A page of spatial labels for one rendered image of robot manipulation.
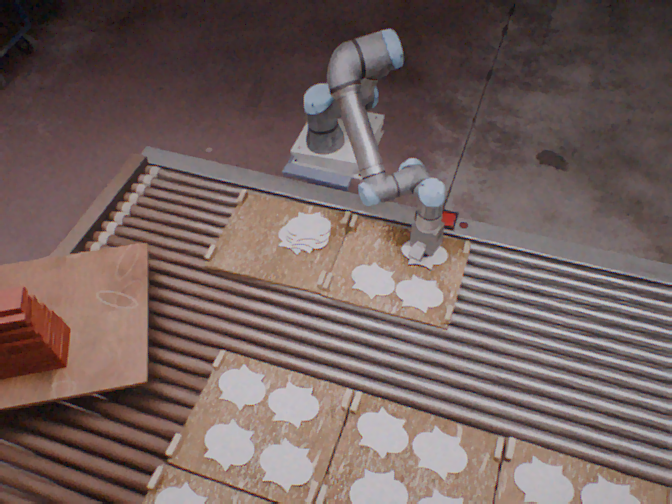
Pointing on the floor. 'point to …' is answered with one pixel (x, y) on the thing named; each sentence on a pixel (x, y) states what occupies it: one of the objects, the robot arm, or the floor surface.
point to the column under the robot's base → (316, 176)
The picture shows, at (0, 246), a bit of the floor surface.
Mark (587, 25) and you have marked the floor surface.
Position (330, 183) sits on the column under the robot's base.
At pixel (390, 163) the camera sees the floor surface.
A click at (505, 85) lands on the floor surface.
